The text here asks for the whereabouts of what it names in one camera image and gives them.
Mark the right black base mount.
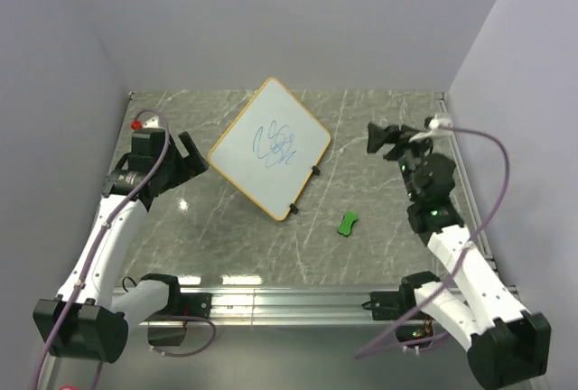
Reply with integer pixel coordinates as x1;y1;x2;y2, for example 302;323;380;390
361;291;416;321

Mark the aluminium front rail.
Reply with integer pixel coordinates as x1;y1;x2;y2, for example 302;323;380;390
112;284;518;329

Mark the green whiteboard eraser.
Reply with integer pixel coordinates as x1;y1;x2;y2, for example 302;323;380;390
337;210;359;237

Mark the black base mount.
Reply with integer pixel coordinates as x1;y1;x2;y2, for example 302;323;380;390
361;291;416;321
167;292;212;319

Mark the aluminium rail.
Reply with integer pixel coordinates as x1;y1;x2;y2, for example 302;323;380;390
435;91;500;274
112;284;518;329

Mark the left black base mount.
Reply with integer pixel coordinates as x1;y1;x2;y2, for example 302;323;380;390
167;292;212;319

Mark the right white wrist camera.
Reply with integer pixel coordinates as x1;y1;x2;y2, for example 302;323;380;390
408;113;453;143

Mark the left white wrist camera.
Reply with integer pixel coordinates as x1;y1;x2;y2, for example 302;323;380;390
130;118;163;131

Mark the yellow-framed whiteboard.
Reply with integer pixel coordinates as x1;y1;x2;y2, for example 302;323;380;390
208;78;331;221

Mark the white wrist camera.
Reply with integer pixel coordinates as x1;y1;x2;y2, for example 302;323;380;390
130;118;163;131
408;113;453;143

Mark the aluminium right side rail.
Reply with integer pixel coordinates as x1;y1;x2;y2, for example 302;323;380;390
435;91;500;274

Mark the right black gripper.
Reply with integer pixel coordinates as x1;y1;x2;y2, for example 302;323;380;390
366;122;438;202

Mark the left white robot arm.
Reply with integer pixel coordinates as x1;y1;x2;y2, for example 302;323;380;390
33;127;210;363

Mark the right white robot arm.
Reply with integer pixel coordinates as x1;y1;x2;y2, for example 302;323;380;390
362;117;551;389

